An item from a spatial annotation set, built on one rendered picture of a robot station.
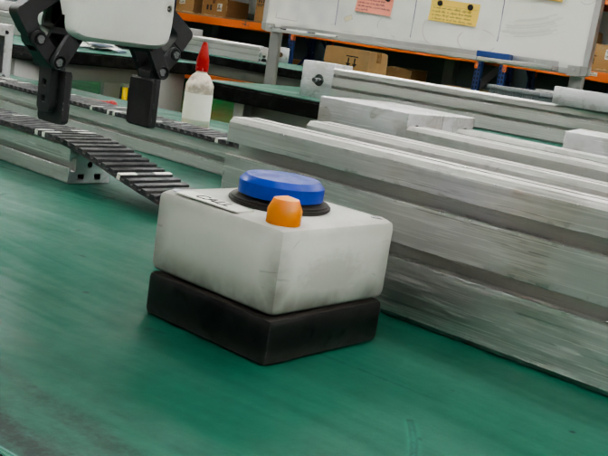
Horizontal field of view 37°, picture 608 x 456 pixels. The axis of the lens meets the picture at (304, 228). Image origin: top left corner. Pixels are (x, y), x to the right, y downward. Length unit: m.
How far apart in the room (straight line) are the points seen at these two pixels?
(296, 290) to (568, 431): 0.12
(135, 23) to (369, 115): 0.19
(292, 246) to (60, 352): 0.10
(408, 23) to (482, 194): 3.35
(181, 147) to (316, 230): 0.56
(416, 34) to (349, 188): 3.28
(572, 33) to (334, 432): 3.22
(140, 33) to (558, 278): 0.41
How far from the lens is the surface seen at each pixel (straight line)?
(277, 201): 0.38
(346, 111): 0.74
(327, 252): 0.40
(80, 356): 0.38
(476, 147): 0.68
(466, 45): 3.67
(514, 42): 3.59
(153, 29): 0.74
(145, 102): 0.76
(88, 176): 0.76
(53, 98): 0.71
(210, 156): 0.90
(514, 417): 0.39
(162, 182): 0.69
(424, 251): 0.49
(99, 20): 0.71
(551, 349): 0.45
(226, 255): 0.39
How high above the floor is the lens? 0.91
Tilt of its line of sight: 11 degrees down
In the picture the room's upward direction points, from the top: 9 degrees clockwise
